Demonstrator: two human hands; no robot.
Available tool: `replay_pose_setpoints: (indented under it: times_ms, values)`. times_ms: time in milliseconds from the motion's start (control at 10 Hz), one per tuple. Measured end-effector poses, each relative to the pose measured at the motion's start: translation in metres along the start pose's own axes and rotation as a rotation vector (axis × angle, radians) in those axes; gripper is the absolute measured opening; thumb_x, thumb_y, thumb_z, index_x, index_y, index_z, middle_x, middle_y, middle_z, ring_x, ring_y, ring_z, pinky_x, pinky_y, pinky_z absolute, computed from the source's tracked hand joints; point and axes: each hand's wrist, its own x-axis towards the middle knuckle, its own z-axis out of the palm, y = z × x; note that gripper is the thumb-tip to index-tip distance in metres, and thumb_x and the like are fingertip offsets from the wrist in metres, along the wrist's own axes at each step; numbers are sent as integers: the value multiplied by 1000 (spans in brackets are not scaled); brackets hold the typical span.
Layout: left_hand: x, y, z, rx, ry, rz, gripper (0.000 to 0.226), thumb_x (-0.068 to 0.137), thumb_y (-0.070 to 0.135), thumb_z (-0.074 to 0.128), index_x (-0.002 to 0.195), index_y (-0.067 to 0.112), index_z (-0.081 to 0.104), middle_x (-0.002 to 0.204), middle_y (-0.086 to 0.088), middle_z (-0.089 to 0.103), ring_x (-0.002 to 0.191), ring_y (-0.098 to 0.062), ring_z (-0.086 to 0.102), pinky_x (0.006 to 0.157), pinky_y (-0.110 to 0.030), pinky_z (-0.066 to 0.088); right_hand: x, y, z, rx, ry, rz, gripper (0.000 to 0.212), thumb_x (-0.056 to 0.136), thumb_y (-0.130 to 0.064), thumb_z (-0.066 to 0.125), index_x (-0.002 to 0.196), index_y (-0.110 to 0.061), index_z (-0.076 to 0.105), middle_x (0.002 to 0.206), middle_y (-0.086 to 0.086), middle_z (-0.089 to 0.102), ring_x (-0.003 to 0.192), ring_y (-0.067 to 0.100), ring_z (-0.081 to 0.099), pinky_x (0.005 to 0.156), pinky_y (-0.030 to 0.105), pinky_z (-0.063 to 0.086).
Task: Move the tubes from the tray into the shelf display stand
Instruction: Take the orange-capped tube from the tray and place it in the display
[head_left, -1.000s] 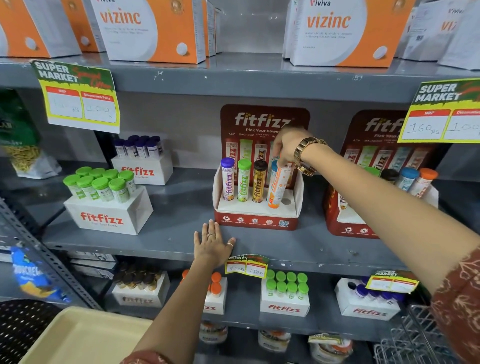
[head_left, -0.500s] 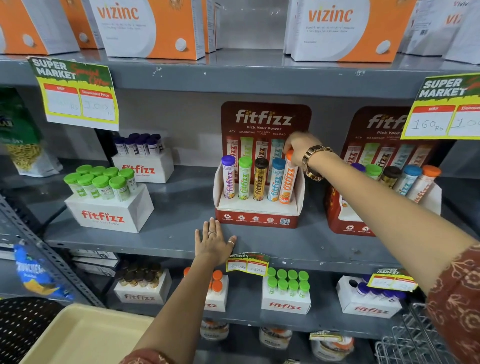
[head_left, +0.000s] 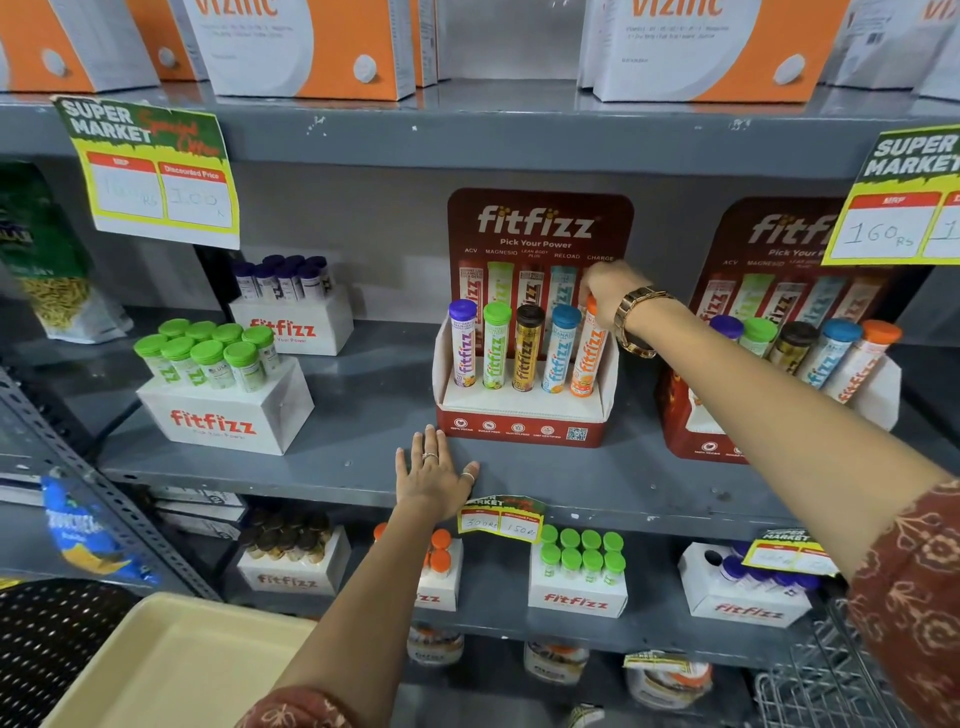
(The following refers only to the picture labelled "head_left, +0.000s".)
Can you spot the person's left hand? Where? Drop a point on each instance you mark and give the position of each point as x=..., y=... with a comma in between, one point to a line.
x=435, y=487

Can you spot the person's right hand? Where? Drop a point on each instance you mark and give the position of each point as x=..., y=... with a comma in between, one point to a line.
x=611, y=289

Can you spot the red fitfizz display stand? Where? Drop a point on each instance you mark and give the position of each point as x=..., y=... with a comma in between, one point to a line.
x=772, y=232
x=536, y=217

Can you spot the black cap gold tube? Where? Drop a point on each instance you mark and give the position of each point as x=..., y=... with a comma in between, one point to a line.
x=529, y=352
x=793, y=345

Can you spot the beige plastic tray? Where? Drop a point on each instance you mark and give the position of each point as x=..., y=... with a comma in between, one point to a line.
x=187, y=667

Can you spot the person's left forearm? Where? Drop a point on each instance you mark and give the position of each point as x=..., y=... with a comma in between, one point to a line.
x=360, y=622

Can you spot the person's right forearm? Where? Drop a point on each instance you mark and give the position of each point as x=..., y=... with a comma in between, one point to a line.
x=787, y=442

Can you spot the stack of flat white boxes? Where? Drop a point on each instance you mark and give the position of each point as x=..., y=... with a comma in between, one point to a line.
x=199, y=510

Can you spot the row of white blue boxes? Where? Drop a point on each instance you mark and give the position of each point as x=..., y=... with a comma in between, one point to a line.
x=19, y=487

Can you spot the gold wristwatch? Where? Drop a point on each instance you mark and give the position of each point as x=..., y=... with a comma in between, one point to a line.
x=634, y=315

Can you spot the group of short orange-capped tubes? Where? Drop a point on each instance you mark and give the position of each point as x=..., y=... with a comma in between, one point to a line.
x=441, y=559

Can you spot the small yellow price tag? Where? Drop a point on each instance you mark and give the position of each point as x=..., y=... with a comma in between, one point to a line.
x=502, y=521
x=787, y=555

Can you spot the group of short brown-capped tubes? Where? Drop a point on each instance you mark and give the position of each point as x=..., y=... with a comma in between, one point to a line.
x=285, y=536

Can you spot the group of short green-capped tubes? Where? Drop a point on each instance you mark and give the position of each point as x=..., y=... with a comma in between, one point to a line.
x=581, y=555
x=210, y=352

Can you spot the white orange label jar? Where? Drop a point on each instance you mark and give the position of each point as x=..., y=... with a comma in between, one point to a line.
x=435, y=649
x=555, y=664
x=667, y=686

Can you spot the group of short purple-capped tubes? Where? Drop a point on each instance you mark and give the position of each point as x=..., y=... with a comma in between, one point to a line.
x=285, y=274
x=780, y=581

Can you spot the large yellow green price sign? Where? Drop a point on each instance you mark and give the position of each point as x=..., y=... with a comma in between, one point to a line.
x=150, y=187
x=892, y=232

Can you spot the blue snack bag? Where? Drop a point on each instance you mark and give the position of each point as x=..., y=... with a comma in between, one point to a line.
x=82, y=525

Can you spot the row of orange white cartons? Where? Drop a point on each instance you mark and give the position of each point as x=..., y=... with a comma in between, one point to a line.
x=300, y=45

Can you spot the black perforated chair orange seat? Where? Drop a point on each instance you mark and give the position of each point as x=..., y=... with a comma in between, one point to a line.
x=52, y=645

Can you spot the grey metal snack rack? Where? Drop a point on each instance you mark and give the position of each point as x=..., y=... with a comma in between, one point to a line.
x=22, y=540

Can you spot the green white noodle bag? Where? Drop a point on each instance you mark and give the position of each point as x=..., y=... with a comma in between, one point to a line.
x=52, y=285

